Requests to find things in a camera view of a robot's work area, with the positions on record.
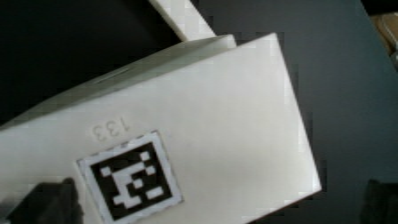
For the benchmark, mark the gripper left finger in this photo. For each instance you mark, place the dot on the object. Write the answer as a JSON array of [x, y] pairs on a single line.
[[49, 206]]

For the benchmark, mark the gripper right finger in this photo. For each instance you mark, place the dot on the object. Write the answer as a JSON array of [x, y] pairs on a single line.
[[379, 212]]

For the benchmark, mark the white cabinet top block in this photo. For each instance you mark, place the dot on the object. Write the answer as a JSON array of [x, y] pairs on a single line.
[[176, 137]]

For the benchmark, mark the white left fence piece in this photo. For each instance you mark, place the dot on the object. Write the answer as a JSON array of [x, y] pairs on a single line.
[[184, 19]]

